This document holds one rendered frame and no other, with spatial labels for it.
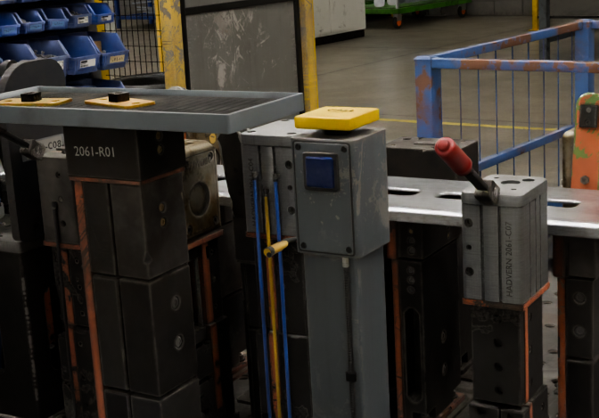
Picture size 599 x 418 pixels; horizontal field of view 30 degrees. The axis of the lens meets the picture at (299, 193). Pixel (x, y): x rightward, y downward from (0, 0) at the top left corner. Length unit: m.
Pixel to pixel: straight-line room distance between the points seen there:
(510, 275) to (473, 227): 0.06
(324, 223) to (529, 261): 0.24
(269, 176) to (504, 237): 0.28
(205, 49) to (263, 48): 0.40
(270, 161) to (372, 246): 0.23
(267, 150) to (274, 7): 3.75
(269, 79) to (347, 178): 3.97
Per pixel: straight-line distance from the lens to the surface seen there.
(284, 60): 5.06
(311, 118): 1.03
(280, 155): 1.24
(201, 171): 1.38
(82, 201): 1.21
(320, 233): 1.05
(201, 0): 4.60
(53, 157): 1.41
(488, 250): 1.16
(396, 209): 1.32
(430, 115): 3.36
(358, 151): 1.02
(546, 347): 1.73
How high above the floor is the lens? 1.32
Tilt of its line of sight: 13 degrees down
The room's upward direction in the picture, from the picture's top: 3 degrees counter-clockwise
